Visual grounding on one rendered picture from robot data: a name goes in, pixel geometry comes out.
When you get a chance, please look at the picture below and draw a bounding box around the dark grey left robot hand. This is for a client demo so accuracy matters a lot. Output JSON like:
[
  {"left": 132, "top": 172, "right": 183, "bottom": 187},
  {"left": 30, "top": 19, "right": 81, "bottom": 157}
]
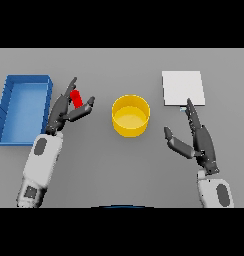
[{"left": 44, "top": 77, "right": 96, "bottom": 136}]

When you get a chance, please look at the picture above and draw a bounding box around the red beaker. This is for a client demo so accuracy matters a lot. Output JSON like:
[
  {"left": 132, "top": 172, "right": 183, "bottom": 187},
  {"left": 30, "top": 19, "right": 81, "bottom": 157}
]
[{"left": 69, "top": 89, "right": 84, "bottom": 110}]

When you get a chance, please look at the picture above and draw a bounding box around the yellow bowl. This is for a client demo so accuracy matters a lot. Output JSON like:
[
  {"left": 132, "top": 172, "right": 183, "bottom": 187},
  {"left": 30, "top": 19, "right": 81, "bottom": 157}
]
[{"left": 111, "top": 94, "right": 151, "bottom": 138}]

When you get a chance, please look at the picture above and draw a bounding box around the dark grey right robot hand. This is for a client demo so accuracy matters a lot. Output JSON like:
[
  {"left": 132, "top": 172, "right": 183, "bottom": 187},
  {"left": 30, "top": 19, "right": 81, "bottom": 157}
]
[{"left": 163, "top": 97, "right": 220, "bottom": 176}]

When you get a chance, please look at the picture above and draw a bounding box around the pale square measuring scale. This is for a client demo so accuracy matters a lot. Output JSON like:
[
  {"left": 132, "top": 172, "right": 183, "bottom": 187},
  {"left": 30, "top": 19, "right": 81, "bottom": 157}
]
[{"left": 161, "top": 70, "right": 206, "bottom": 108}]

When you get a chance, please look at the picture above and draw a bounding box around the blue tray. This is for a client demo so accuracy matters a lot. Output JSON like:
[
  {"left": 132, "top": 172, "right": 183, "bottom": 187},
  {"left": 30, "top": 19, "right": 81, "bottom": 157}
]
[{"left": 0, "top": 74, "right": 54, "bottom": 147}]

